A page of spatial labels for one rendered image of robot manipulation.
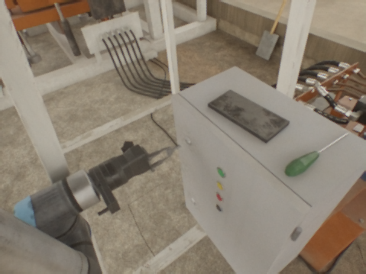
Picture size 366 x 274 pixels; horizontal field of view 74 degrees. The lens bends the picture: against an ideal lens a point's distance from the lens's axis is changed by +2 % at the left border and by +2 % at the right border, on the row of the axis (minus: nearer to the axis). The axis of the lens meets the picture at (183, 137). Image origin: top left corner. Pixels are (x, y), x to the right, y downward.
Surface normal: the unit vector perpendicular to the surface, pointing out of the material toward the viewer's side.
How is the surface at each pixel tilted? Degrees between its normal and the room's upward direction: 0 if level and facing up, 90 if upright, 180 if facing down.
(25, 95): 87
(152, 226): 0
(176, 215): 0
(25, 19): 90
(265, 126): 0
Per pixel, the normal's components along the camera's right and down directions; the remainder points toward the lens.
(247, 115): -0.07, -0.69
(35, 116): 0.55, 0.53
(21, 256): 0.91, 0.20
